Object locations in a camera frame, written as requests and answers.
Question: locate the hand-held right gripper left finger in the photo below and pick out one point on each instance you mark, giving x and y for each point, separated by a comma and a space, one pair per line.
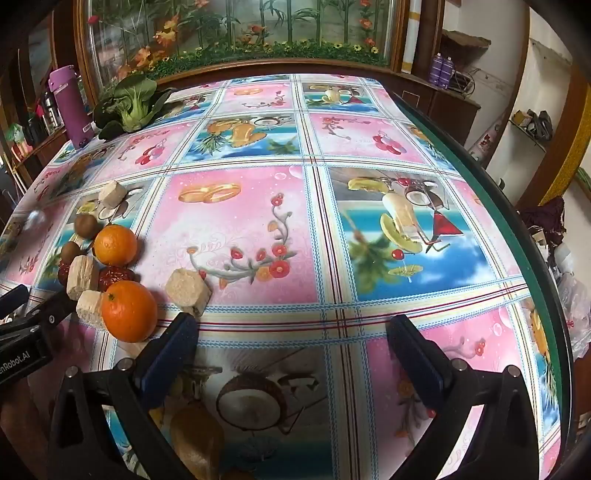
168, 355

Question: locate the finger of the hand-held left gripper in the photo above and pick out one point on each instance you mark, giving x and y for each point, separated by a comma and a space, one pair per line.
46, 314
11, 300

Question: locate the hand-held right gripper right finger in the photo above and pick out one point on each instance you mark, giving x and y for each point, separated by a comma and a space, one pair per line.
415, 355

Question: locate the beige sugarcane piece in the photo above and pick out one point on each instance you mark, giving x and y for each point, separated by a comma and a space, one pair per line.
187, 288
83, 277
113, 194
91, 310

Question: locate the orange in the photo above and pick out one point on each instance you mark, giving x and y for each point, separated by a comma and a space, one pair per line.
129, 311
115, 244

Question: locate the red date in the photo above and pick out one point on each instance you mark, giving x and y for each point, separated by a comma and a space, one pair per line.
62, 274
115, 278

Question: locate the brown kiwi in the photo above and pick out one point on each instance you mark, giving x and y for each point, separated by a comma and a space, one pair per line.
70, 253
86, 226

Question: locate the clear plastic bag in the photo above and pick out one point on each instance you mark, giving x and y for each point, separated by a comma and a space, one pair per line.
572, 300

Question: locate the printed plaid tablecloth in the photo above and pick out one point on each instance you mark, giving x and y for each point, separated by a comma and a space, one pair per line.
300, 230

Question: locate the dark red cloth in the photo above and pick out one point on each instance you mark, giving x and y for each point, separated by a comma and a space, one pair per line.
547, 214

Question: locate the steel flask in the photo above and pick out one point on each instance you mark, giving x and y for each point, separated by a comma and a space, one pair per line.
49, 110

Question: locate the purple thermos bottle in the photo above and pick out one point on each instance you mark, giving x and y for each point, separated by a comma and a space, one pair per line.
71, 106

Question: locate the green bok choy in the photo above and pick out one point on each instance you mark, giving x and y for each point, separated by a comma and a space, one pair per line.
131, 104

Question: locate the dark wooden shelf unit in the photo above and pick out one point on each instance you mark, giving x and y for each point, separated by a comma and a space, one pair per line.
455, 108

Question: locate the dark shoe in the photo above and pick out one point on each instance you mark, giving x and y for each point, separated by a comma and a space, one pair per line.
541, 122

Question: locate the purple spray can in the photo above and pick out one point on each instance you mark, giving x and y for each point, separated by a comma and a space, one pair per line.
448, 71
437, 69

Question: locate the wooden floral glass cabinet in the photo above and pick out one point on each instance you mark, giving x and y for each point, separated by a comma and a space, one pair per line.
231, 32

